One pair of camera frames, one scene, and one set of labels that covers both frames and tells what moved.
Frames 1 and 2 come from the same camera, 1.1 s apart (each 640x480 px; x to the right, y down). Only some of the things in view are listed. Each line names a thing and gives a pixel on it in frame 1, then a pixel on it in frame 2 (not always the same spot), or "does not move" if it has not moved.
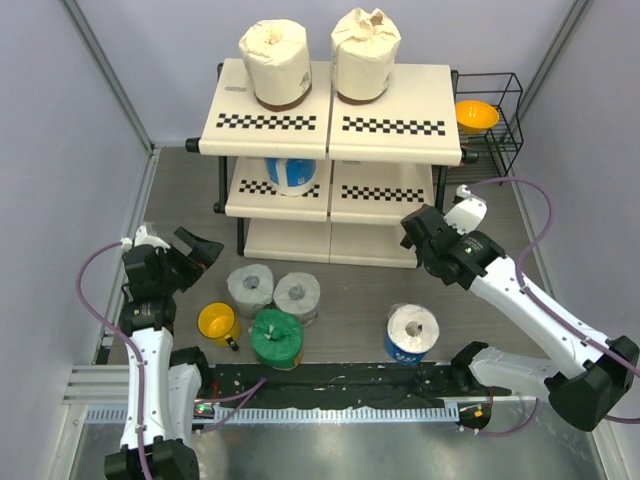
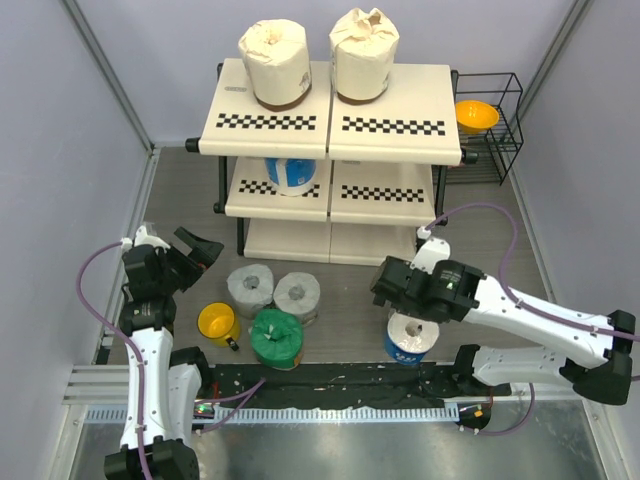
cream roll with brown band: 278,62 does not move
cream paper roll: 364,46 does not move
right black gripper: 407,242 to 403,308
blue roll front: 412,331 does not move
